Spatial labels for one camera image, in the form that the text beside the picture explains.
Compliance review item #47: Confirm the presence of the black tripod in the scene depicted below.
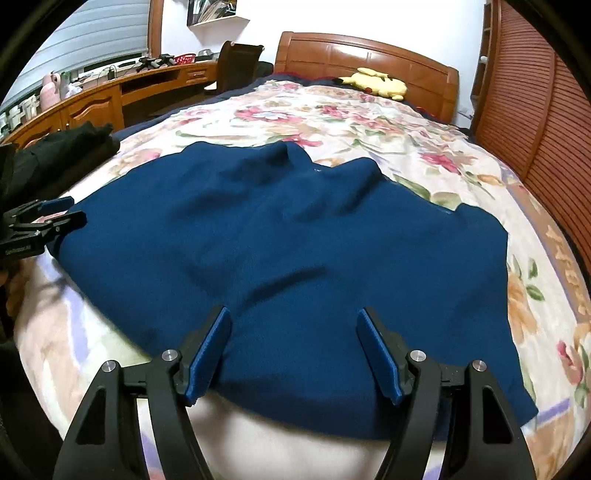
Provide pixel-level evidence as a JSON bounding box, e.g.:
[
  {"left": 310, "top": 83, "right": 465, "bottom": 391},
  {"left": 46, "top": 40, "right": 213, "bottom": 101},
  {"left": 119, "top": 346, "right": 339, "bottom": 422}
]
[{"left": 133, "top": 54, "right": 177, "bottom": 73}]

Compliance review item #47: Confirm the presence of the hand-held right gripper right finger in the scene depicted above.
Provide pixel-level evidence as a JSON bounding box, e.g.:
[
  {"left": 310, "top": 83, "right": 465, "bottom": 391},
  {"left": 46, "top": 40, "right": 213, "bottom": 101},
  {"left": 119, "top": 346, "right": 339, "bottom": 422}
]
[{"left": 355, "top": 307, "right": 539, "bottom": 480}]

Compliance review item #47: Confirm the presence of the yellow plush toy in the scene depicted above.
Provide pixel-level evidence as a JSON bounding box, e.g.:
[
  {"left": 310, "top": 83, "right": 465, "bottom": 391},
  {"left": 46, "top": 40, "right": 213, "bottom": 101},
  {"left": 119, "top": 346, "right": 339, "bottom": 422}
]
[{"left": 333, "top": 68, "right": 408, "bottom": 102}]

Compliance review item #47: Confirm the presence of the pink bottle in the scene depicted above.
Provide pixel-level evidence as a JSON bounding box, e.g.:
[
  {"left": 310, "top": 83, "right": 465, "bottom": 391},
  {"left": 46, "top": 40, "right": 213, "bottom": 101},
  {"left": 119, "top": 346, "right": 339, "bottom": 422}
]
[{"left": 41, "top": 74, "right": 61, "bottom": 110}]

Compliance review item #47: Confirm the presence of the wooden louvered wardrobe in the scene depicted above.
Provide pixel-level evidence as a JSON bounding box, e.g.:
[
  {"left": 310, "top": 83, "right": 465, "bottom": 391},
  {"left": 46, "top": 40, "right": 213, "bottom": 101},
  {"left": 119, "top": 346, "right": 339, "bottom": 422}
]
[{"left": 471, "top": 0, "right": 591, "bottom": 278}]

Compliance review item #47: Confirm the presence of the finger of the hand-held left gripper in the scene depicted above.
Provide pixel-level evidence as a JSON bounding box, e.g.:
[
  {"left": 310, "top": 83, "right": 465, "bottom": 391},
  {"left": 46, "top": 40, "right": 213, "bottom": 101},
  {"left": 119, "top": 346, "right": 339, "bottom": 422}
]
[
  {"left": 36, "top": 196, "right": 75, "bottom": 216},
  {"left": 44, "top": 211, "right": 88, "bottom": 233}
]

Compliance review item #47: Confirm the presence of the black cloth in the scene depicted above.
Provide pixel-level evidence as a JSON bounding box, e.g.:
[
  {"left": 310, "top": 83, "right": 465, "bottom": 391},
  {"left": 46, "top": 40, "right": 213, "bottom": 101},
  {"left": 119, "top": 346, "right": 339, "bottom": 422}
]
[{"left": 0, "top": 122, "right": 122, "bottom": 205}]

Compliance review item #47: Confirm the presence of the floral blanket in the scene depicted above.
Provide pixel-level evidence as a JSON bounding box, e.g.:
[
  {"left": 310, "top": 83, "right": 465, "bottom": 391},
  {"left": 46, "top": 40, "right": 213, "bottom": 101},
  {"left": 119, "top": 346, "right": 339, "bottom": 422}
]
[{"left": 14, "top": 78, "right": 591, "bottom": 480}]

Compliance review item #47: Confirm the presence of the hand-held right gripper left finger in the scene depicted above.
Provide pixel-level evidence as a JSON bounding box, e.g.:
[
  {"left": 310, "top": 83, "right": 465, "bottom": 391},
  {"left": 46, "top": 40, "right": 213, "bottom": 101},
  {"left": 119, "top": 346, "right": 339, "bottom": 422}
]
[{"left": 53, "top": 305, "right": 232, "bottom": 480}]

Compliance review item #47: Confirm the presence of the blue suit jacket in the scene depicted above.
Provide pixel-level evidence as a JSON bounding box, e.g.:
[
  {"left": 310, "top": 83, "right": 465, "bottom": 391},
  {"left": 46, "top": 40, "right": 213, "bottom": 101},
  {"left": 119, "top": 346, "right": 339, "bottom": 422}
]
[{"left": 46, "top": 141, "right": 540, "bottom": 439}]

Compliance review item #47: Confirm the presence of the wooden desk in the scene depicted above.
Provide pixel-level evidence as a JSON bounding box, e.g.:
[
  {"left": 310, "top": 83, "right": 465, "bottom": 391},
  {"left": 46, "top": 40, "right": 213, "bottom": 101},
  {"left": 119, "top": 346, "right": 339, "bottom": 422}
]
[{"left": 0, "top": 58, "right": 221, "bottom": 148}]

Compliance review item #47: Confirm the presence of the wooden bed headboard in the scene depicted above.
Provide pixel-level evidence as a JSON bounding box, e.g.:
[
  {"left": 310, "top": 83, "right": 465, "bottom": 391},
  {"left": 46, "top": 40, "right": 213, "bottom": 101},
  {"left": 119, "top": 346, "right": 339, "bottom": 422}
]
[{"left": 273, "top": 31, "right": 461, "bottom": 125}]

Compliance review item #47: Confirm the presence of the grey window blind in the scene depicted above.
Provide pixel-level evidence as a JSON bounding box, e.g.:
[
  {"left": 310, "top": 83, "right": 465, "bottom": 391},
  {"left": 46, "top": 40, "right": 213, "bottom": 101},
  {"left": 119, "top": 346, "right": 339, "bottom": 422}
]
[{"left": 0, "top": 0, "right": 154, "bottom": 112}]

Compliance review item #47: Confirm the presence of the dark wooden chair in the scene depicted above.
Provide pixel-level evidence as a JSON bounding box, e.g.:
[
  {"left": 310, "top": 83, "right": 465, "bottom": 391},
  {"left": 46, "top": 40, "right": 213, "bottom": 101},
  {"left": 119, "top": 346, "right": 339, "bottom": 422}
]
[{"left": 203, "top": 41, "right": 265, "bottom": 97}]

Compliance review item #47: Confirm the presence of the white wall shelf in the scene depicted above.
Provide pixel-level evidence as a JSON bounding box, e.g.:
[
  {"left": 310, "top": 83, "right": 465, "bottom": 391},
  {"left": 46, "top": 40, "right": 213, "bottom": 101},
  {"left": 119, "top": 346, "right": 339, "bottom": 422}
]
[{"left": 186, "top": 0, "right": 250, "bottom": 27}]

